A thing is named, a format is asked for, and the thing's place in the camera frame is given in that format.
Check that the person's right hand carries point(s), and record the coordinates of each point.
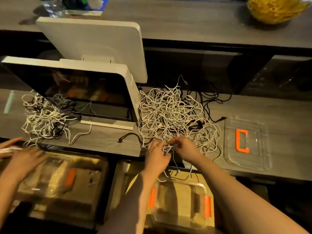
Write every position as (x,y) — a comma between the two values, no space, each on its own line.
(187,149)

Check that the person's left hand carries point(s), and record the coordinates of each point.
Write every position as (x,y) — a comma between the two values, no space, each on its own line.
(156,160)

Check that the clear container drawer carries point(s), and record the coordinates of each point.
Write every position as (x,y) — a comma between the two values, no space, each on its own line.
(180,204)
(46,178)

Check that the person's right forearm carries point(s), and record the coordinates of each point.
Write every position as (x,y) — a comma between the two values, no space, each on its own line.
(239,202)

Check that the person's left forearm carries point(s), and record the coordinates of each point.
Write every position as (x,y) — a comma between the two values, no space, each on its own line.
(131,207)

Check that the wooden drawer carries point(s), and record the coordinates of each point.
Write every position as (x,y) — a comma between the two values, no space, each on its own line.
(122,182)
(92,187)

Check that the white touchscreen monitor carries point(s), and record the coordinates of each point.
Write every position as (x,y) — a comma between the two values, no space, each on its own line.
(73,90)

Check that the white customer display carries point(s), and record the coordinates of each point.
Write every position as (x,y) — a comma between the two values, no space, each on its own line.
(97,46)

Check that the grey wooden bar counter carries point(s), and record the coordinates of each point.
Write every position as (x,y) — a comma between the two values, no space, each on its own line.
(170,22)

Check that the yellow woven basket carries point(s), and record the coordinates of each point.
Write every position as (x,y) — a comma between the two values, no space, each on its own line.
(275,9)

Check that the blue white notebook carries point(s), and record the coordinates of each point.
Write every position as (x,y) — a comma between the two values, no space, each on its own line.
(83,12)

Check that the clear plastic water bottle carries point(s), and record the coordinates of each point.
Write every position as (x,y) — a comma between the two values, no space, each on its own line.
(52,6)

